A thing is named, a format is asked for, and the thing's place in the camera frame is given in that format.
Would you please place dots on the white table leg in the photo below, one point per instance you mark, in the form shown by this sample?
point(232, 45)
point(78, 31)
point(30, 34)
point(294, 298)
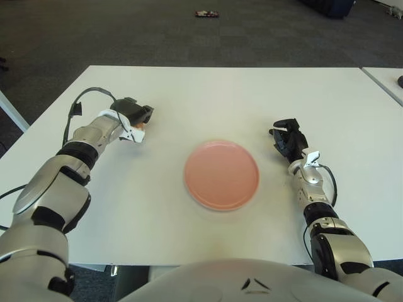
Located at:
point(12, 113)

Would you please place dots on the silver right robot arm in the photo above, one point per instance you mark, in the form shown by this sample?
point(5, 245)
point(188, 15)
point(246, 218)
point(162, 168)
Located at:
point(313, 188)

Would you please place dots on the red apple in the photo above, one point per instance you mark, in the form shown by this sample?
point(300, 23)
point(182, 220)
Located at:
point(139, 126)

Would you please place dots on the small grey toy robot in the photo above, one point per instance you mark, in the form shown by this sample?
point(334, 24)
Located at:
point(395, 11)

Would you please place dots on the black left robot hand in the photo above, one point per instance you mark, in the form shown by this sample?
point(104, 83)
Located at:
point(132, 111)

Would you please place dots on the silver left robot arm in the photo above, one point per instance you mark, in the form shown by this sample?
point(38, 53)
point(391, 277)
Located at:
point(88, 135)

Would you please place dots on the pink round plate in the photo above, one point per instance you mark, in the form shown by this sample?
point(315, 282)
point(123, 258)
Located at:
point(220, 174)

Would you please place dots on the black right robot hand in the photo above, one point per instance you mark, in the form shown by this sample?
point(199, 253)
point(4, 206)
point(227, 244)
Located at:
point(292, 143)

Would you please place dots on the grey robot torso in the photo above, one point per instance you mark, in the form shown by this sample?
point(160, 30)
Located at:
point(220, 280)

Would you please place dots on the small dark floor object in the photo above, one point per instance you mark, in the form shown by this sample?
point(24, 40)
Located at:
point(206, 14)

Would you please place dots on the dark blue bag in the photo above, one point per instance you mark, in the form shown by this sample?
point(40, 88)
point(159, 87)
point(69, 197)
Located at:
point(333, 7)

